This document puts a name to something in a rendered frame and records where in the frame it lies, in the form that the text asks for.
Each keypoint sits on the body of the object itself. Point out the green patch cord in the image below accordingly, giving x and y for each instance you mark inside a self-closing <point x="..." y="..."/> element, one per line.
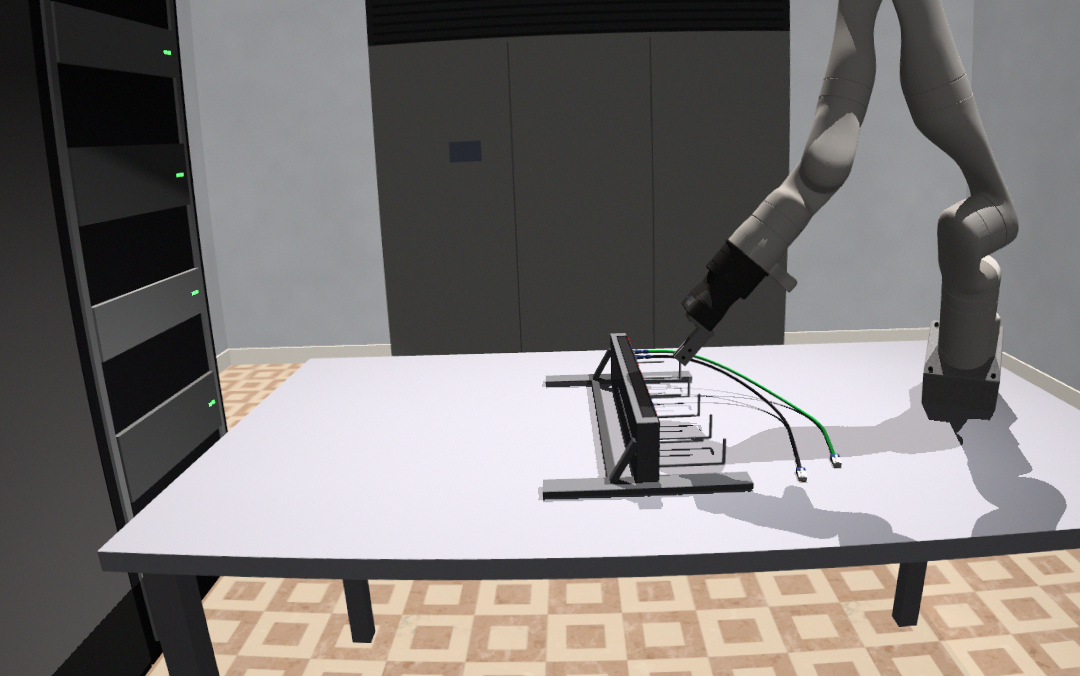
<point x="758" y="385"/>

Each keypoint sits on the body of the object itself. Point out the black cable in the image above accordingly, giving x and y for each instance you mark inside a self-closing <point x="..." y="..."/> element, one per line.
<point x="751" y="389"/>

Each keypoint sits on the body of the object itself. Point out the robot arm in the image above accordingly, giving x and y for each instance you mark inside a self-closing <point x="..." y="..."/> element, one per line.
<point x="943" y="108"/>

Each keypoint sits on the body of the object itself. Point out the dark grey rack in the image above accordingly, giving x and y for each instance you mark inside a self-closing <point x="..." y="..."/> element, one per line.
<point x="643" y="451"/>

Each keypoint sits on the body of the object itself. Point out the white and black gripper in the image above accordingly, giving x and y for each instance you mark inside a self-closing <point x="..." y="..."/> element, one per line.
<point x="750" y="254"/>

